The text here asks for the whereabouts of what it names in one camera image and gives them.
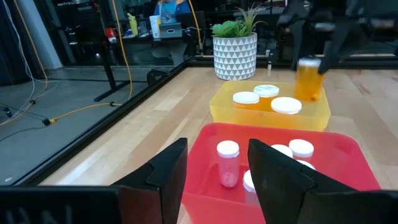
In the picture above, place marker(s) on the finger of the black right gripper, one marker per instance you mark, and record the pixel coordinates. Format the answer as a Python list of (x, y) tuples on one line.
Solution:
[(298, 43), (342, 43)]

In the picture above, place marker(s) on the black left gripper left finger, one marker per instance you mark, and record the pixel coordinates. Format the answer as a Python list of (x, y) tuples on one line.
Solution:
[(161, 193)]

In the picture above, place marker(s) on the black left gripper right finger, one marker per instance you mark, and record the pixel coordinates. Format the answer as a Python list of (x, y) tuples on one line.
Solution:
[(273, 186)]

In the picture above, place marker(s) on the narrow clear pill bottle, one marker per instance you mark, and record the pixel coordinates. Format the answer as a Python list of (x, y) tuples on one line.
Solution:
[(228, 165)]

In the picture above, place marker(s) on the orange pill bottle textured cap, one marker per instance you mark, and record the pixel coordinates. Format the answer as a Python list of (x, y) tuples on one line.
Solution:
[(266, 91)]

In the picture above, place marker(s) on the red plastic bin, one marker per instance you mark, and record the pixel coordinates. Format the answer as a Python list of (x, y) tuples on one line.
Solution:
[(342, 161)]

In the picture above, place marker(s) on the yellow plastic bin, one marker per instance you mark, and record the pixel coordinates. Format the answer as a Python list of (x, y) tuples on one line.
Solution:
[(236, 116)]

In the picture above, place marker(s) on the white grey triangle-pattern pot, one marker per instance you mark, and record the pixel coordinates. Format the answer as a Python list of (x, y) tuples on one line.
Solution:
[(234, 59)]

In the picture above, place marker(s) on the green artificial plant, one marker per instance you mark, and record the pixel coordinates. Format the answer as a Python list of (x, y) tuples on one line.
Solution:
[(230, 28)]

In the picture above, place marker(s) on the grey box with slot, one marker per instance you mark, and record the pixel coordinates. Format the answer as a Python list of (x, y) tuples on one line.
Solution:
[(171, 30)]

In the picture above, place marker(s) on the person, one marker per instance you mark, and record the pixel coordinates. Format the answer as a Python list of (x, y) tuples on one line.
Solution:
[(169, 12)]

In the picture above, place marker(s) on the white carton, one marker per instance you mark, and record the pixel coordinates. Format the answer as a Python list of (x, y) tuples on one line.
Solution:
[(155, 26)]

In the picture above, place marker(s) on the yellow-green bottle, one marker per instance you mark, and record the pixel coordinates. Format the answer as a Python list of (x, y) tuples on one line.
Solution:
[(133, 25)]

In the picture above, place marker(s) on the red small object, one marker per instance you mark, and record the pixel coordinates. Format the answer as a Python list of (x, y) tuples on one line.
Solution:
[(110, 32)]

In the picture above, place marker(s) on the black aluminium table frame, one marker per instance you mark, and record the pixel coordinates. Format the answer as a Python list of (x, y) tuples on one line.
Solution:
[(93, 135)]

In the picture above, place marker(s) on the black desk frame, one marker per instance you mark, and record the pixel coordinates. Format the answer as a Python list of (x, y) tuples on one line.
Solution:
[(109, 68)]

